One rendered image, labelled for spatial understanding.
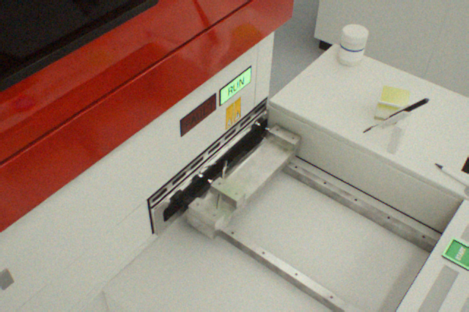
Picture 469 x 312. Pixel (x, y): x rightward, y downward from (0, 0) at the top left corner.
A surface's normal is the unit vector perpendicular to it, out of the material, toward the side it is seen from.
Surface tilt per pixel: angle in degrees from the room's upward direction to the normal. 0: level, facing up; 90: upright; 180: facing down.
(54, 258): 90
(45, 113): 90
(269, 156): 0
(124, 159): 90
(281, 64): 0
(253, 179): 0
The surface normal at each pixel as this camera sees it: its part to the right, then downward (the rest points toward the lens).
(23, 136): 0.79, 0.45
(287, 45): 0.02, -0.70
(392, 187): -0.61, 0.56
